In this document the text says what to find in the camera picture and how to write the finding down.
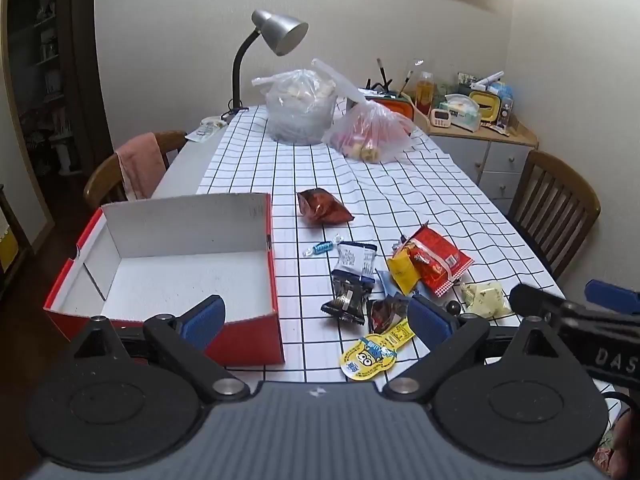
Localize floral patterned cloth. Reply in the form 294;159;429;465
592;407;640;476

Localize yellow minion packet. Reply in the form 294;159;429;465
339;322;413;382

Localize armchair with yellow cushion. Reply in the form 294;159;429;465
0;185;31;286

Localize dark red small packet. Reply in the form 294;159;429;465
367;296;411;335

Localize wooden slatted chair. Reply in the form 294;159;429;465
506;150;602;281

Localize red snack packet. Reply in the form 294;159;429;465
400;222;474;298

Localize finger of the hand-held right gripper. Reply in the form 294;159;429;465
584;279;640;316
509;283;587;320

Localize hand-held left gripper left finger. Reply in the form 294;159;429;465
74;294;251;404

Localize yellow box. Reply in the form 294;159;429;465
467;91;502;123

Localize pale yellow snack packet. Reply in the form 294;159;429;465
459;280;513;318

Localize white cabinet wooden top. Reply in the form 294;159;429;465
415;110;540;213

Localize orange juice bottle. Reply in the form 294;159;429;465
415;71;436;116

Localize blue wrapped candy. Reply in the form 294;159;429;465
301;234;345;259

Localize pink towel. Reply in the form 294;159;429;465
116;132;167;201

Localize black cable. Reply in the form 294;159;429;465
600;389;640;411

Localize red cardboard box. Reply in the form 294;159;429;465
42;192;286;365

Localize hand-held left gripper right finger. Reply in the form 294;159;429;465
381;294;560;404

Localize brown foil snack packet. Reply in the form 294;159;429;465
296;188;355;225

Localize silver desk lamp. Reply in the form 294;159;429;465
220;9;309;123

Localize clear plastic bag red snacks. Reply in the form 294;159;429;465
311;58;418;163

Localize white sachet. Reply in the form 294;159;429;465
185;116;228;142

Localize small light blue packet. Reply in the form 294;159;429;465
375;270;401;297

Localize wooden chair with towel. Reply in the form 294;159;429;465
82;130;188;211

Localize black and silver snack packet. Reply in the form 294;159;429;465
321;280;373;325

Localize dark bookshelf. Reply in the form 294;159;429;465
0;0;101;176

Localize tissue pack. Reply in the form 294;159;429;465
442;92;482;131

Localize white checkered tablecloth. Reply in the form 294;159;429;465
196;105;616;396

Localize blue and white snack packet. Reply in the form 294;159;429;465
331;241;378;288

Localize clear plastic bag pale snacks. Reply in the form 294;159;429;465
251;69;341;145

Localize orange folding container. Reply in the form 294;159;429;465
357;87;416;123

